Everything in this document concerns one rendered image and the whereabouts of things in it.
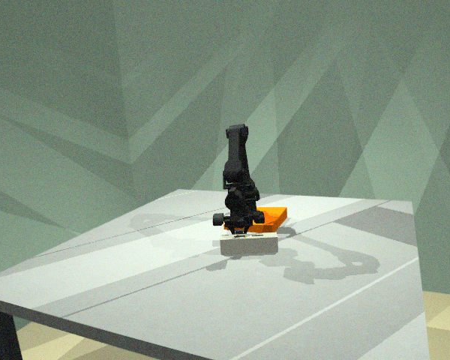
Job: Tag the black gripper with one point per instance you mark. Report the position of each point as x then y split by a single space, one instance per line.
258 217

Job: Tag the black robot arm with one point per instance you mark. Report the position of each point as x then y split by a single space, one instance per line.
236 171

